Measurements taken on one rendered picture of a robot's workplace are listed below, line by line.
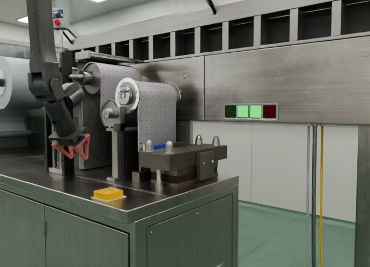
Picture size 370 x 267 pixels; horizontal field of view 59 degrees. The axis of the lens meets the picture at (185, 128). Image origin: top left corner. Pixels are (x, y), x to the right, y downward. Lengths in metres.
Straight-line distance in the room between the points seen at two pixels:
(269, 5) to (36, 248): 1.37
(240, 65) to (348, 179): 2.50
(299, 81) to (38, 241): 1.22
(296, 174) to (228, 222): 2.45
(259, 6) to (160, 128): 0.65
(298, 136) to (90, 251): 2.94
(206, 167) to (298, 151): 2.55
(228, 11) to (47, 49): 0.83
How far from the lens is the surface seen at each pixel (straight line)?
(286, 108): 1.34
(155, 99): 1.41
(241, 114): 1.41
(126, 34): 1.93
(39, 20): 0.98
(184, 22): 1.65
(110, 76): 1.56
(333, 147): 3.71
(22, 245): 1.69
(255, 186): 4.09
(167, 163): 1.20
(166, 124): 1.46
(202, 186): 1.28
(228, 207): 1.47
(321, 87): 1.30
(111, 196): 1.11
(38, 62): 0.97
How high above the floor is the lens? 1.20
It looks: 3 degrees down
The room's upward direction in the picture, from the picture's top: straight up
